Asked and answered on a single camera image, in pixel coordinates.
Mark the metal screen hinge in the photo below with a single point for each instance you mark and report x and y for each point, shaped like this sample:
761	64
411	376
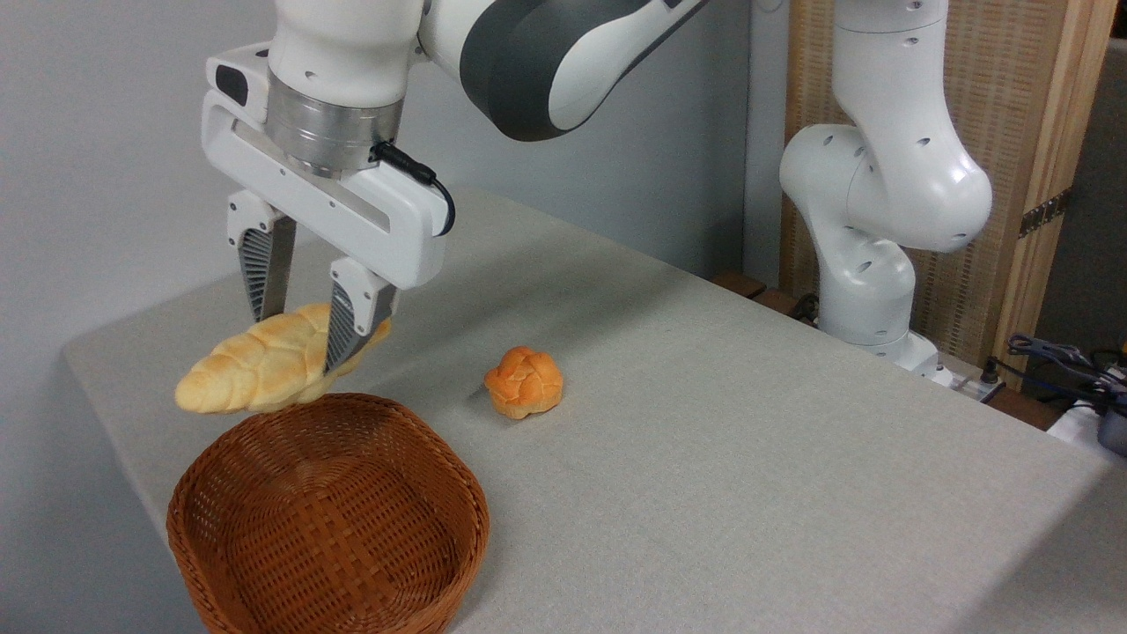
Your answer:
1046	211

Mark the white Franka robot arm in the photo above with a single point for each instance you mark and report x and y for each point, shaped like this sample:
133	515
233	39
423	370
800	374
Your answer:
889	176

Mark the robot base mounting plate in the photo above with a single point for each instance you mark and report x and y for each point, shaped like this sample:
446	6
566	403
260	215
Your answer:
964	380

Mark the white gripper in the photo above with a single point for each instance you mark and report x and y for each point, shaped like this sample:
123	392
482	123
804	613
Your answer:
396	229

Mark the round orange bread roll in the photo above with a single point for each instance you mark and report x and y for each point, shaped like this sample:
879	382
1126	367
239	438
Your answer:
524	380

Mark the long braided pale bread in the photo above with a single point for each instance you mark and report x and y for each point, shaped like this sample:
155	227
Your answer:
264	365

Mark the brown wicker basket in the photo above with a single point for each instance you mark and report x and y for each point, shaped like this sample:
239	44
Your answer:
326	528

